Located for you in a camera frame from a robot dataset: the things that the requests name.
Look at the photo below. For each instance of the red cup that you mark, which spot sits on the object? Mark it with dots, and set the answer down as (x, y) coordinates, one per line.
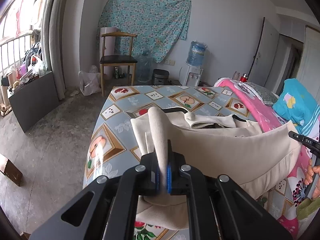
(244, 78)

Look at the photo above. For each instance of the teal floral wall cloth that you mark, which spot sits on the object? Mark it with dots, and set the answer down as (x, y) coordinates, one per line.
(158, 24)

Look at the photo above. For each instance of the patterned bed sheet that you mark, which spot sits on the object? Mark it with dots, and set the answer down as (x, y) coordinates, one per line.
(113, 147)

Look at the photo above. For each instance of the brown cardboard box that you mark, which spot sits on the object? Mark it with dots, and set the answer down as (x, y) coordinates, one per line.
(10, 170)

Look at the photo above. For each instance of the dark grey cabinet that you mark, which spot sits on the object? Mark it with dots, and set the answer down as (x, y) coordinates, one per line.
(34, 101)

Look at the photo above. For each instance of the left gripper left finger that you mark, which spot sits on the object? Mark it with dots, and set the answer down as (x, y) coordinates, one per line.
(106, 208)

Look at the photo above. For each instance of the white plastic bag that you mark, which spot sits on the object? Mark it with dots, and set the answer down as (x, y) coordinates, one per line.
(89, 82)

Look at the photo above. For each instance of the cream zip jacket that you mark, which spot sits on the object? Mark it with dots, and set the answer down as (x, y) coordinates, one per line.
(216, 145)

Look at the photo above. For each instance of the pink floral quilt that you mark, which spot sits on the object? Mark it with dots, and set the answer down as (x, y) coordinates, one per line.
(287, 201)

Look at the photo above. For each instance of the grey curtain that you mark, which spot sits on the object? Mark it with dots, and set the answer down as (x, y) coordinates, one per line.
(51, 42)

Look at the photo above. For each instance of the wooden chair dark seat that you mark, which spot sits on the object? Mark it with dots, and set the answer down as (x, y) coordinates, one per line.
(117, 60)

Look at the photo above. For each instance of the empty clear water jug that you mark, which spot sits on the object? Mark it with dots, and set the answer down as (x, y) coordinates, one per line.
(144, 67)

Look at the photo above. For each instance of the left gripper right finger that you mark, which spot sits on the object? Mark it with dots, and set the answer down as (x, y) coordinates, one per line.
(218, 208)

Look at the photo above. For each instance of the grey door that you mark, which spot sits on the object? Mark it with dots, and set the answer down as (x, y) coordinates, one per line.
(264, 55)

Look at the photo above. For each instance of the white water dispenser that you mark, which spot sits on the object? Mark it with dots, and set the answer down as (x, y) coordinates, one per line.
(190, 75)

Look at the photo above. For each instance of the pink cylinder behind chair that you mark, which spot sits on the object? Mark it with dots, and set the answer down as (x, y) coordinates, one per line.
(108, 49)

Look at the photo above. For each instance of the blue water jug on dispenser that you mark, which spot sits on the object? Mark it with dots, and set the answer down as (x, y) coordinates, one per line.
(196, 54)

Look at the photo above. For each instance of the cyan cartoon pillow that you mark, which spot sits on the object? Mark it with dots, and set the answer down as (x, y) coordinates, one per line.
(296, 104)

